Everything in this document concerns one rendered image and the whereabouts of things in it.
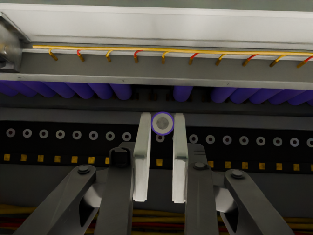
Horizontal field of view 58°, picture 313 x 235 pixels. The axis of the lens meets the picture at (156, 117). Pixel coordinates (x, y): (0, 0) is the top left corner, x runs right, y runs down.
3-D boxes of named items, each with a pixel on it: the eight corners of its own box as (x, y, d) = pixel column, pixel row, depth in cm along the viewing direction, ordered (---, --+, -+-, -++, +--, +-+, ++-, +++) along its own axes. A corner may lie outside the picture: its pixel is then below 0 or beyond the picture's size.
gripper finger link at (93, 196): (130, 211, 14) (71, 210, 14) (138, 161, 19) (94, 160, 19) (130, 186, 14) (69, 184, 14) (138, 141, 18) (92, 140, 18)
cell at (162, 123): (174, 121, 27) (179, 119, 21) (165, 138, 27) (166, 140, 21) (159, 112, 28) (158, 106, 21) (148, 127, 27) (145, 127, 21)
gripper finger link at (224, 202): (188, 188, 14) (251, 190, 13) (185, 142, 18) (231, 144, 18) (187, 213, 14) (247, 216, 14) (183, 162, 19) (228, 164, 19)
